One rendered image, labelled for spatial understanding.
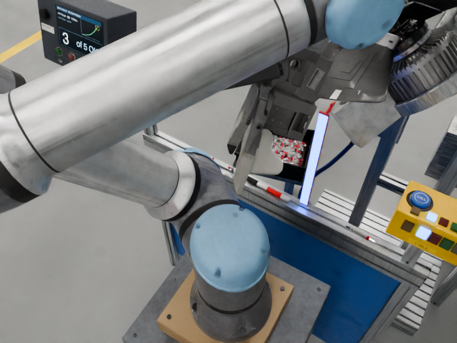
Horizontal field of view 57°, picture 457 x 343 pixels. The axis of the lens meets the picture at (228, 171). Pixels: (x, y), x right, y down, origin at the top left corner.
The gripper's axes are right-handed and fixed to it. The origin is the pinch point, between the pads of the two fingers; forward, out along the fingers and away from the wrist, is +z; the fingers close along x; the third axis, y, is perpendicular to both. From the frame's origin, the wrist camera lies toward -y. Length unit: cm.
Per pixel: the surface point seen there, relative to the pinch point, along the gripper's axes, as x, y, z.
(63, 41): 66, -43, 4
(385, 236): 109, 105, 50
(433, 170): 77, 85, 6
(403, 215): 18.8, 42.4, 4.9
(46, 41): 70, -48, 6
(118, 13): 59, -30, -9
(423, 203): 19.4, 45.4, 1.3
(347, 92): 39.2, 27.4, -12.6
